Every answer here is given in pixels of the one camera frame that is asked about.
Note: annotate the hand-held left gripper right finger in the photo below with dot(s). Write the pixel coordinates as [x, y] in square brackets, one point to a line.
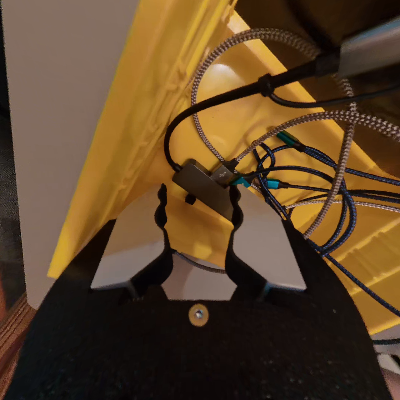
[265, 250]

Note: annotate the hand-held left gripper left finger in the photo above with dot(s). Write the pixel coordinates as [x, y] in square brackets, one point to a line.
[131, 243]

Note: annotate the yellow plastic bin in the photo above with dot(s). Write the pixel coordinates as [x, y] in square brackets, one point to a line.
[140, 125]

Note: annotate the wooden pillar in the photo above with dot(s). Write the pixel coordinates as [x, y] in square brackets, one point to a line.
[12, 331]

